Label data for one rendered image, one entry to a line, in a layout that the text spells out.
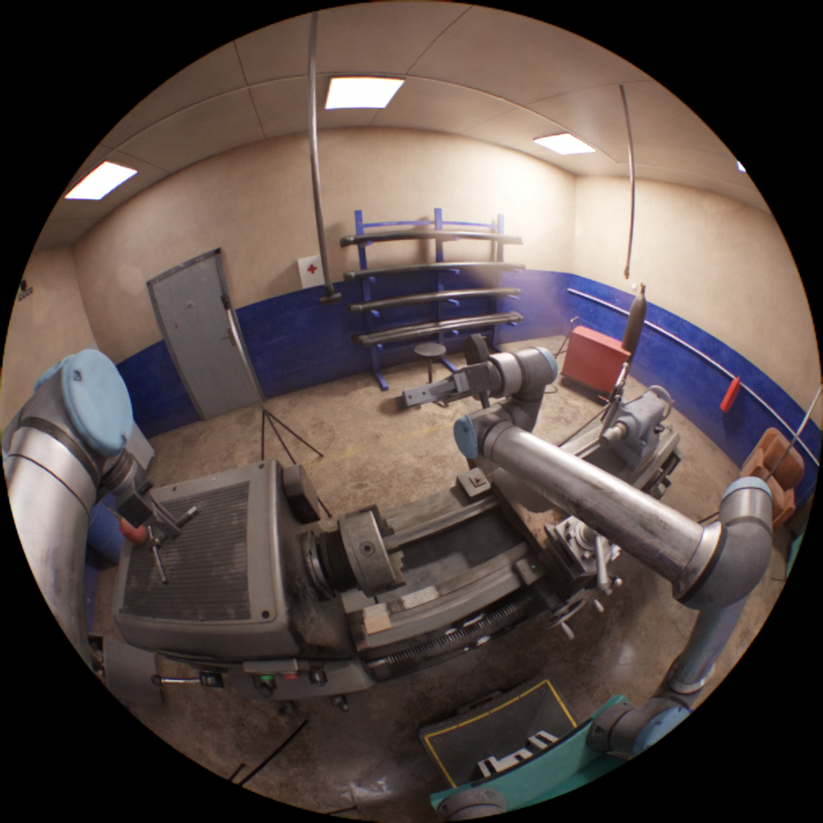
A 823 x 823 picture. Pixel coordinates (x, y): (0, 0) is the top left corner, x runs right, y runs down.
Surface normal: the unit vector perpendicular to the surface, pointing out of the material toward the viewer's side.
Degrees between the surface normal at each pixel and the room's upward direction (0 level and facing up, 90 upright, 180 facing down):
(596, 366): 90
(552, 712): 0
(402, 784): 0
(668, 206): 90
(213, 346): 90
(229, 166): 90
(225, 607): 0
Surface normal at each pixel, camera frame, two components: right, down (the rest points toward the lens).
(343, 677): 0.15, -0.37
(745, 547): -0.25, -0.81
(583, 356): -0.76, 0.43
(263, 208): 0.36, 0.56
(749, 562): -0.34, -0.52
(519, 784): -0.05, -0.79
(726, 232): -0.93, 0.26
